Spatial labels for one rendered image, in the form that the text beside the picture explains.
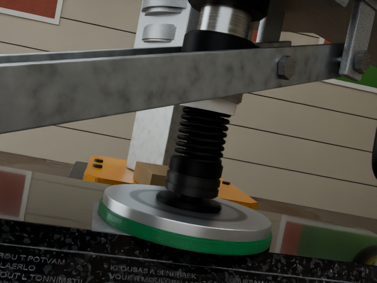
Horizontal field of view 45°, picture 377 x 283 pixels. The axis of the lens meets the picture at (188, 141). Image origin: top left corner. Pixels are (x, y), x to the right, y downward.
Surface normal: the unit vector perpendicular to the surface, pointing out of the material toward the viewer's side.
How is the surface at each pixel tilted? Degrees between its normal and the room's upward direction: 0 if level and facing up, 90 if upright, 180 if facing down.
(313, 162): 90
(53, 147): 90
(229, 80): 90
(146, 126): 90
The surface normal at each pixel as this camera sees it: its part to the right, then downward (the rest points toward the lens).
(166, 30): -0.49, -0.05
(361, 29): 0.70, 0.18
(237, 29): 0.47, 0.14
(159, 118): -0.76, -0.11
